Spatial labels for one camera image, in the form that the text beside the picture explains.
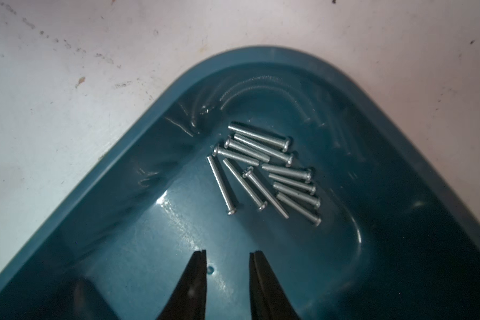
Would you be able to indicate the teal plastic storage tray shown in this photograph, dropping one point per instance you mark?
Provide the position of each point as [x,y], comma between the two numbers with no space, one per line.
[394,241]

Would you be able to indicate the silver screw four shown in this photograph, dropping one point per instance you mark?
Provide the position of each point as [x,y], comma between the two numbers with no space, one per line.
[234,156]

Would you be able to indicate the silver screw eight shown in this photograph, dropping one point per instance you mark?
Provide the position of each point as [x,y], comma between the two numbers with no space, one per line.
[301,174]

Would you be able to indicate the silver screw two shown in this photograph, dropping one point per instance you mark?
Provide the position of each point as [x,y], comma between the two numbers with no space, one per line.
[285,157]

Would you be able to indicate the silver screw seven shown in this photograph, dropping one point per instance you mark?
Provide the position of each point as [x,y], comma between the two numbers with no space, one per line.
[249,173]

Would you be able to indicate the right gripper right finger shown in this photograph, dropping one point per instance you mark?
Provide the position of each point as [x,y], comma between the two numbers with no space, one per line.
[267,297]

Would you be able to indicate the silver screw five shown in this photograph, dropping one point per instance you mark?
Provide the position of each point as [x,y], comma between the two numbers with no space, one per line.
[231,209]

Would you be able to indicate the silver screw six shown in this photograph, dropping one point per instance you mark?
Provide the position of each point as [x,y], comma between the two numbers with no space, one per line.
[260,205]

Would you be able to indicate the silver screw one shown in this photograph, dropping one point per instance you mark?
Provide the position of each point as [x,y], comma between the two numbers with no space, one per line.
[283,144]

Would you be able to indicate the silver screw ten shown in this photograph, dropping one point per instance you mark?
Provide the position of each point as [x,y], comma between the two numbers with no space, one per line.
[315,201]

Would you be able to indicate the silver screw eleven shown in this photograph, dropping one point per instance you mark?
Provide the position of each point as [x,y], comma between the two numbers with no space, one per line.
[313,218]

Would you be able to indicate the silver screw three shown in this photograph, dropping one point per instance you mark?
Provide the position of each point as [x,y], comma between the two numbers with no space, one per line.
[242,148]

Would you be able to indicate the silver screw nine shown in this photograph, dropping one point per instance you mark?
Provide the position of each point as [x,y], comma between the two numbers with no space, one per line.
[310,188]

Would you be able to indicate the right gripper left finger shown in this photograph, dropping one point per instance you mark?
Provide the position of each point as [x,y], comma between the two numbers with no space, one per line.
[188,300]

